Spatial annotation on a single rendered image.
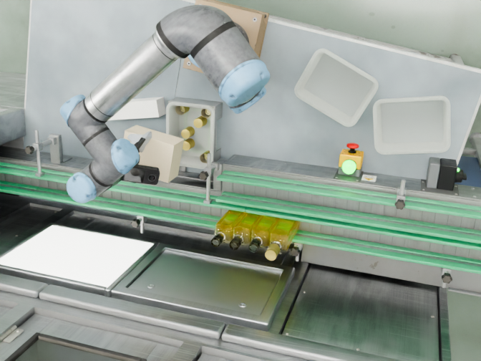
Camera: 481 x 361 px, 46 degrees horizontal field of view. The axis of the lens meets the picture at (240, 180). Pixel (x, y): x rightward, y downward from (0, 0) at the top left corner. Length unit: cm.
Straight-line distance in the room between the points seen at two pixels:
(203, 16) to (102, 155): 42
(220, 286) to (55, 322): 47
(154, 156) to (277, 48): 54
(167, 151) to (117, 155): 32
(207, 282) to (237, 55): 79
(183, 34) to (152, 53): 9
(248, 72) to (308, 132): 76
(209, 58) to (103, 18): 97
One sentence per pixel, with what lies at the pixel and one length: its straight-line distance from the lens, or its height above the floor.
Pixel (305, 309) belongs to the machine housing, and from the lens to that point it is 172.
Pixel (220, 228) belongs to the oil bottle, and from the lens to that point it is 174.
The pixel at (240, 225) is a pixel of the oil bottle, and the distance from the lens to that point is 175.
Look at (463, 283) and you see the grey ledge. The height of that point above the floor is 88.
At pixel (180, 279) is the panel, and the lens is 176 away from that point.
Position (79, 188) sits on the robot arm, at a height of 146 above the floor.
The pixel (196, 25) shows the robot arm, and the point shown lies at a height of 146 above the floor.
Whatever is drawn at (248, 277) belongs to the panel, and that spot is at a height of 109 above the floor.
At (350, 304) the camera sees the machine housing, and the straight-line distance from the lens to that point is 177.
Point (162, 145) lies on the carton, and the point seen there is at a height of 113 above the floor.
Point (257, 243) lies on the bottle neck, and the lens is 167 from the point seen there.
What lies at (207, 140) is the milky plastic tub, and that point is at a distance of 201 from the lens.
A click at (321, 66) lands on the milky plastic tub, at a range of 188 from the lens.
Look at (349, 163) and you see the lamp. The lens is 183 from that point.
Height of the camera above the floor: 259
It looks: 65 degrees down
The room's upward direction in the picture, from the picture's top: 136 degrees counter-clockwise
